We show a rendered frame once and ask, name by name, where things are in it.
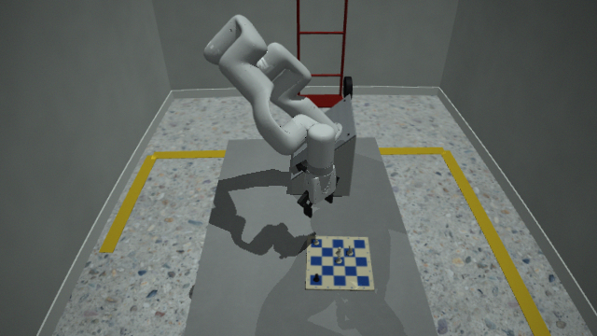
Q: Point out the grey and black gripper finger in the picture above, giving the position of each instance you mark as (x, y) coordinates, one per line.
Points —
(330, 197)
(307, 208)

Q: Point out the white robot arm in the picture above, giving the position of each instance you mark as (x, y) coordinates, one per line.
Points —
(239, 64)

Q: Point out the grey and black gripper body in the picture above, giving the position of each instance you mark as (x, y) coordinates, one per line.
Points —
(319, 187)

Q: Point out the cream and blue checkered game board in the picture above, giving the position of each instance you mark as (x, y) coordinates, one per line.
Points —
(354, 273)

